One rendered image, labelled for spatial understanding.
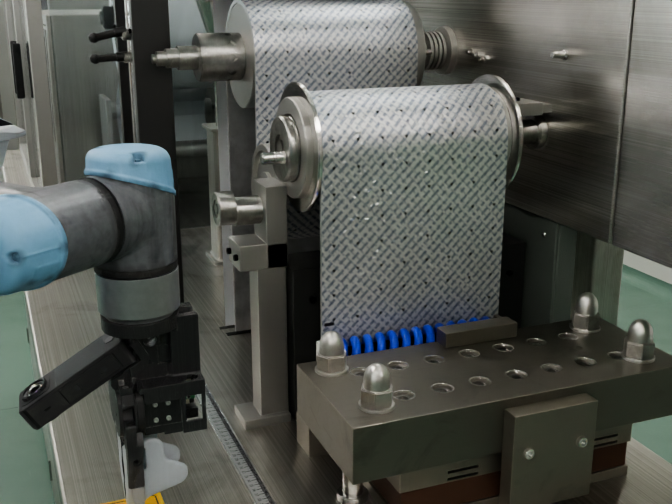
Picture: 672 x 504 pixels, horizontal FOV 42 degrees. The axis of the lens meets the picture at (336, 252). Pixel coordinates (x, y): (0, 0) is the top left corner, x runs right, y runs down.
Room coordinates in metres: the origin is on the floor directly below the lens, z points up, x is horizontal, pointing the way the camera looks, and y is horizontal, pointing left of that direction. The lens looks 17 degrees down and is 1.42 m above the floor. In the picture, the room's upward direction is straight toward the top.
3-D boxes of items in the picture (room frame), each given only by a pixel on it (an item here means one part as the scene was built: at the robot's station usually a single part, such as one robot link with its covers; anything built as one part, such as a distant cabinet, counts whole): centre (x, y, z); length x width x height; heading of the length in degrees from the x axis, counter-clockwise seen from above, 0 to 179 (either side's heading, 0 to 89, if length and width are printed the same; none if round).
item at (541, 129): (1.10, -0.23, 1.25); 0.07 x 0.04 x 0.04; 112
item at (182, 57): (1.19, 0.22, 1.33); 0.06 x 0.03 x 0.03; 112
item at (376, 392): (0.78, -0.04, 1.05); 0.04 x 0.04 x 0.04
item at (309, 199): (0.99, 0.04, 1.25); 0.15 x 0.01 x 0.15; 22
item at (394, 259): (0.98, -0.09, 1.11); 0.23 x 0.01 x 0.18; 112
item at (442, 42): (1.33, -0.13, 1.33); 0.07 x 0.07 x 0.07; 22
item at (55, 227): (0.69, 0.25, 1.23); 0.11 x 0.11 x 0.08; 57
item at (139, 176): (0.76, 0.18, 1.23); 0.09 x 0.08 x 0.11; 147
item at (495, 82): (1.09, -0.19, 1.25); 0.15 x 0.01 x 0.15; 22
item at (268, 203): (1.01, 0.10, 1.05); 0.06 x 0.05 x 0.31; 112
